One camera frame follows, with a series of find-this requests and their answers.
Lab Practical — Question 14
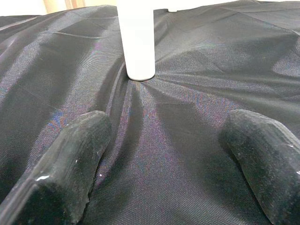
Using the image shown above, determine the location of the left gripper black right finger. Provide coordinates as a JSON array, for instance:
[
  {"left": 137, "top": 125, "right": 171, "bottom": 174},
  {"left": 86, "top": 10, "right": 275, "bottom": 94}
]
[{"left": 217, "top": 109, "right": 300, "bottom": 225}]

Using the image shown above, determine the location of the black cloth cover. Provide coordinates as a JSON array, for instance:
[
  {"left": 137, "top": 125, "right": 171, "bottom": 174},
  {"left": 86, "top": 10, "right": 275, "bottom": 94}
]
[{"left": 0, "top": 0, "right": 300, "bottom": 225}]

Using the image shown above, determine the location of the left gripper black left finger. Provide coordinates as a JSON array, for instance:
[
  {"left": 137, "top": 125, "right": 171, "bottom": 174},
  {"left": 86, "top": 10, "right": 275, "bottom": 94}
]
[{"left": 0, "top": 111, "right": 113, "bottom": 225}]

